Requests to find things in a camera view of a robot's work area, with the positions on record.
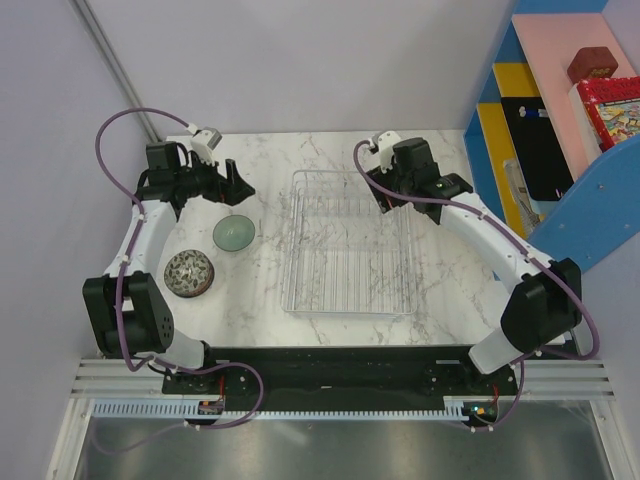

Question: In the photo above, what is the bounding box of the leaf patterned bowl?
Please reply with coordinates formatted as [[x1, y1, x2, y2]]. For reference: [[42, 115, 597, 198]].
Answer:
[[163, 249, 215, 298]]

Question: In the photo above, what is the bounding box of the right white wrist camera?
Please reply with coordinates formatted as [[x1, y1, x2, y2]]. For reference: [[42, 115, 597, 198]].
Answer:
[[369, 131, 402, 172]]

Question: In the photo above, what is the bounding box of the yellow black panel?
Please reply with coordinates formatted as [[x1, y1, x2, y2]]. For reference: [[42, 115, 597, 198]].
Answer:
[[476, 62, 544, 139]]

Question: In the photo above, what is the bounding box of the dark red box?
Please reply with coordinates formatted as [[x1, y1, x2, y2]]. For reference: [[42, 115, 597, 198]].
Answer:
[[567, 46, 619, 84]]

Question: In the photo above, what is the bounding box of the blue shelf unit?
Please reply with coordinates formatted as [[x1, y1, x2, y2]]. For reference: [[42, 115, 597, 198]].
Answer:
[[464, 1, 639, 271]]

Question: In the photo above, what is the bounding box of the clear wire dish rack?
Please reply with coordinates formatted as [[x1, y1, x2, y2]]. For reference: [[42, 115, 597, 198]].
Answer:
[[281, 170, 417, 319]]

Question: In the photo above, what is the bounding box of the white cable duct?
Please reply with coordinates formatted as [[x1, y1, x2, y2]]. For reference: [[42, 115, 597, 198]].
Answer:
[[91, 398, 469, 422]]

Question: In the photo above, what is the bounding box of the red game box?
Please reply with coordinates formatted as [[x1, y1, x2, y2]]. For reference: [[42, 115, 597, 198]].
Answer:
[[576, 76, 639, 152]]

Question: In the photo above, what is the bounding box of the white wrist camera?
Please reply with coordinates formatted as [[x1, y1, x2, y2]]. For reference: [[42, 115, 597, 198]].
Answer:
[[369, 131, 402, 172], [187, 123, 222, 166]]

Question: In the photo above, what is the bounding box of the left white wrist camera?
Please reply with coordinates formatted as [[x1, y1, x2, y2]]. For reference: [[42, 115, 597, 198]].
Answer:
[[187, 123, 222, 166]]

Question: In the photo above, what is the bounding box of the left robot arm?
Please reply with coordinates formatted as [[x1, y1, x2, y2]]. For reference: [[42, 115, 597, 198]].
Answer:
[[82, 142, 255, 393]]

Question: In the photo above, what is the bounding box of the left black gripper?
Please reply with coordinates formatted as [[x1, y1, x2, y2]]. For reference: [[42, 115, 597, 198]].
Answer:
[[175, 150, 254, 207]]

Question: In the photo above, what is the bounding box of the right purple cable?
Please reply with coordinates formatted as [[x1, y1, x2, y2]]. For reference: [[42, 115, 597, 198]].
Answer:
[[353, 139, 601, 361]]

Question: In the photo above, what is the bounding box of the pink board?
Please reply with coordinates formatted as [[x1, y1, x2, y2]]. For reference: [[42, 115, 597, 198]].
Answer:
[[512, 13, 619, 179]]

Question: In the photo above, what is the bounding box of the purple cable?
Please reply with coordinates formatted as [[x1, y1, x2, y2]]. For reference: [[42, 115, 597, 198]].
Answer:
[[94, 108, 211, 374], [353, 139, 601, 361]]

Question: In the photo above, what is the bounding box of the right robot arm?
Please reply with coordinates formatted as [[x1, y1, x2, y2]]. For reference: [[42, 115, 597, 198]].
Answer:
[[354, 131, 584, 394]]

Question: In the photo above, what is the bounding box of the green glass bowl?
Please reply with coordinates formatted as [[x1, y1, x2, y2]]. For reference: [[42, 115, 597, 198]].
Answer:
[[212, 215, 256, 252]]

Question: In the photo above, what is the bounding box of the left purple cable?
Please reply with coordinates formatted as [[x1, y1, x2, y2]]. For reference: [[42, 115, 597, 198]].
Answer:
[[94, 108, 211, 374]]

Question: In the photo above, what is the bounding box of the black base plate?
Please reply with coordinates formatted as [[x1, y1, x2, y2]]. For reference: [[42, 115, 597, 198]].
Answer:
[[162, 346, 517, 410]]

